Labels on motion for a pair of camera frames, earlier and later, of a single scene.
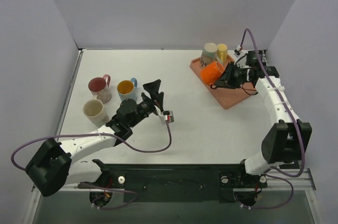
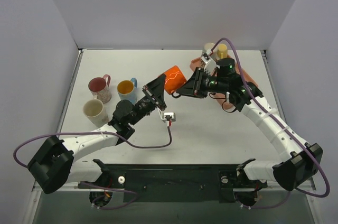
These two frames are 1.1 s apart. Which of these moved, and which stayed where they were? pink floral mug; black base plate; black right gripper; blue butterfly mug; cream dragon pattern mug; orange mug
Moved: orange mug; black right gripper
Stayed: black base plate; cream dragon pattern mug; blue butterfly mug; pink floral mug
